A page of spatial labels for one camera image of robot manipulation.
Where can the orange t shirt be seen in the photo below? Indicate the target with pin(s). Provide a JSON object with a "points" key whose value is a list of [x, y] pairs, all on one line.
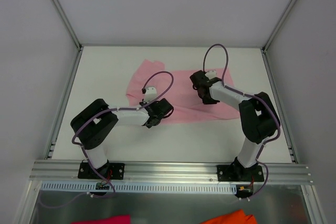
{"points": [[237, 217]]}

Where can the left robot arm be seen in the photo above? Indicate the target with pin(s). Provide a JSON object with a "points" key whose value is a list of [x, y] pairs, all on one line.
{"points": [[96, 121]]}

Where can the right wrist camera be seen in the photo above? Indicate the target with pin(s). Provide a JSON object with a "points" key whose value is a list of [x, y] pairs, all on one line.
{"points": [[211, 74]]}

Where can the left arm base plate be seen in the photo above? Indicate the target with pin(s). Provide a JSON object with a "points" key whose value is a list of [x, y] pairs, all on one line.
{"points": [[111, 171]]}

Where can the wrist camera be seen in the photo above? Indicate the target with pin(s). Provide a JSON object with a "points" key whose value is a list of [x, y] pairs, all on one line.
{"points": [[211, 74], [150, 93]]}

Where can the slotted cable duct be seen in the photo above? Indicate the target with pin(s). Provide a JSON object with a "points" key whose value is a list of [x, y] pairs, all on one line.
{"points": [[126, 187]]}

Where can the aluminium frame post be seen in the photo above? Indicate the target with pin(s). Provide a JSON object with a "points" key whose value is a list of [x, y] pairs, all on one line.
{"points": [[71, 32], [288, 8]]}

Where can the aluminium mounting rail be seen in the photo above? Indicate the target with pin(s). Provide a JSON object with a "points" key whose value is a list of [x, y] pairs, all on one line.
{"points": [[170, 172]]}

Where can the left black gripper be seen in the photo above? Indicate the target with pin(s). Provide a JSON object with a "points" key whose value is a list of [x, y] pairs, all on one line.
{"points": [[153, 121]]}

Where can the pink t shirt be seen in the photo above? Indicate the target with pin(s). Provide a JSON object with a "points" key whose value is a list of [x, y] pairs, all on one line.
{"points": [[188, 107]]}

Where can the right aluminium frame post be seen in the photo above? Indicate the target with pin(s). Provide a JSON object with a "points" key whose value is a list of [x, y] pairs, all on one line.
{"points": [[288, 8]]}

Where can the left aluminium frame post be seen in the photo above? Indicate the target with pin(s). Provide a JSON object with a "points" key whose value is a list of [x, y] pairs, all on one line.
{"points": [[71, 32]]}

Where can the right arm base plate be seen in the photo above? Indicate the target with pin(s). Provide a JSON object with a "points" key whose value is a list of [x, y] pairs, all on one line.
{"points": [[236, 172]]}

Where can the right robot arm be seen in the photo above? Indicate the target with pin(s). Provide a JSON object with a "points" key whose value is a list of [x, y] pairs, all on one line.
{"points": [[258, 117]]}

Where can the red t shirt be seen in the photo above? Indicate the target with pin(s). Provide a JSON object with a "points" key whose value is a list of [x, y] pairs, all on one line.
{"points": [[120, 219]]}

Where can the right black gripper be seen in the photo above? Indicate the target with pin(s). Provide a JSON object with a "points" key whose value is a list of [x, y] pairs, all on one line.
{"points": [[207, 98]]}

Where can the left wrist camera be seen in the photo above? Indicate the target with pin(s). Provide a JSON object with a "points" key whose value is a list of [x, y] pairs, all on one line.
{"points": [[150, 93]]}

